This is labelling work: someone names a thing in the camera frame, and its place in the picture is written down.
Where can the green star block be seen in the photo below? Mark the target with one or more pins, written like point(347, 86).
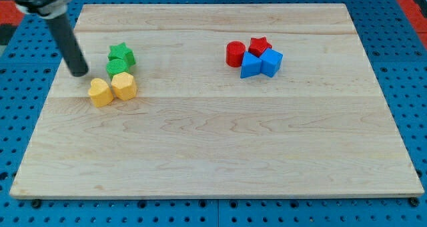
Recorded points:
point(122, 52)

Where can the green cylinder block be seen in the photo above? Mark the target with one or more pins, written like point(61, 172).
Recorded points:
point(116, 66)

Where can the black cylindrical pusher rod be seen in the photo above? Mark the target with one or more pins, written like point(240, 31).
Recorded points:
point(64, 37)

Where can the yellow hexagon block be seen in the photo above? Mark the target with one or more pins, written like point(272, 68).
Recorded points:
point(124, 86)

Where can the light wooden board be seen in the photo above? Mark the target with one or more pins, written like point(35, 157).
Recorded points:
point(319, 128)

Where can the blue cube block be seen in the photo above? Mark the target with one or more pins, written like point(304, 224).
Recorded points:
point(271, 62)

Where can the yellow heart block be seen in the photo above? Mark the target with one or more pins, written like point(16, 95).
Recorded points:
point(100, 92)

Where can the blue triangle block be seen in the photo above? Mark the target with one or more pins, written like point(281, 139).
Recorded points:
point(251, 65)

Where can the red star block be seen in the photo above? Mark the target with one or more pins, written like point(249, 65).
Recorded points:
point(259, 45)

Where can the red cylinder block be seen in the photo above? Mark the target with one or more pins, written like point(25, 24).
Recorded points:
point(234, 53)

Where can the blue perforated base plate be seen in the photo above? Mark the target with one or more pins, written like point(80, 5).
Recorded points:
point(398, 56)

